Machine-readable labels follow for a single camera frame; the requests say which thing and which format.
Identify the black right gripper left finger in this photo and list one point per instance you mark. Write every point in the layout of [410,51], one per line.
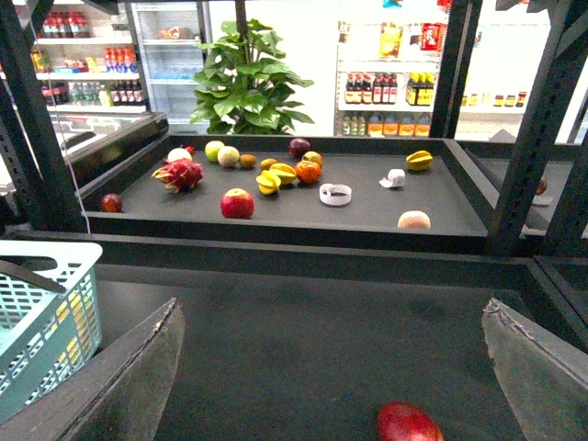
[119,395]

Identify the black fruit display tray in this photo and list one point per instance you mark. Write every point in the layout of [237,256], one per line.
[451,192]

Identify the small dark red plum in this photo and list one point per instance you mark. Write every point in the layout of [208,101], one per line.
[111,203]

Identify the red chili pepper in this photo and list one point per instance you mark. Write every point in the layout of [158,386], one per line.
[188,149]

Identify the black metal rack post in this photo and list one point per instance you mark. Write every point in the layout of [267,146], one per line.
[29,146]
[559,71]

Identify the grey basket handle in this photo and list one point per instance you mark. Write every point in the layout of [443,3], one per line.
[25,275]

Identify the pale pink peach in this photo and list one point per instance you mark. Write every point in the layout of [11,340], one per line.
[228,156]

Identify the peach at tray edge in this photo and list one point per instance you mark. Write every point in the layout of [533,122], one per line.
[414,219]

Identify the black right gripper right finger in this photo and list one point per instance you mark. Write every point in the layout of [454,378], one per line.
[543,378]

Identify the orange persimmon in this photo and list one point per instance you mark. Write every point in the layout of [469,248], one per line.
[308,172]

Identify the light blue plastic shopping basket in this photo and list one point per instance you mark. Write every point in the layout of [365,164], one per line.
[31,337]

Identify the yellow starfruit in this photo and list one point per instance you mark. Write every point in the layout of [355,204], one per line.
[286,173]
[268,182]
[419,161]

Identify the pink dragon fruit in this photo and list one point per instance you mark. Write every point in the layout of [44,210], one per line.
[179,174]

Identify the red apple on lower shelf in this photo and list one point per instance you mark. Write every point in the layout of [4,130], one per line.
[398,420]

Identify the glass top freezer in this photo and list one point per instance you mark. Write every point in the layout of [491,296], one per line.
[94,143]

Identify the red apple on tray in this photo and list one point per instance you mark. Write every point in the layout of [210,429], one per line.
[237,203]

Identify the white sauce shelf right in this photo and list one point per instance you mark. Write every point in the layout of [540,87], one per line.
[394,69]

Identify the yellow starfruit far right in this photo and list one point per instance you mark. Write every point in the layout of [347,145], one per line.
[419,161]

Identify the green apple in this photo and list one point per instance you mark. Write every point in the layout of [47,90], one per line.
[212,149]

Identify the white round melon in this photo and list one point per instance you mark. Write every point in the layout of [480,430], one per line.
[178,154]

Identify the dark purple plum fruit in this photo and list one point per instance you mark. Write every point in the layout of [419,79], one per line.
[298,147]

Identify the yellow orange mango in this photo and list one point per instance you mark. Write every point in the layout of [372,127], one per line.
[83,332]

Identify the black metal rack post right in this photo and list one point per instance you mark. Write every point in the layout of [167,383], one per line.
[559,71]

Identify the green potted plant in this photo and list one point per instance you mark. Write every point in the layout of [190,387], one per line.
[244,86]

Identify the yellow starfruit front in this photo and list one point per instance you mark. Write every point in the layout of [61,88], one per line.
[268,182]

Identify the white drinks shelf left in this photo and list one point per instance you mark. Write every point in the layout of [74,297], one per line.
[84,55]

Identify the yellow starfruit behind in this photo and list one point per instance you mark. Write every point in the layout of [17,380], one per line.
[286,173]

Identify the green red mango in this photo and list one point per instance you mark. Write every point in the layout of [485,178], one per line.
[312,156]

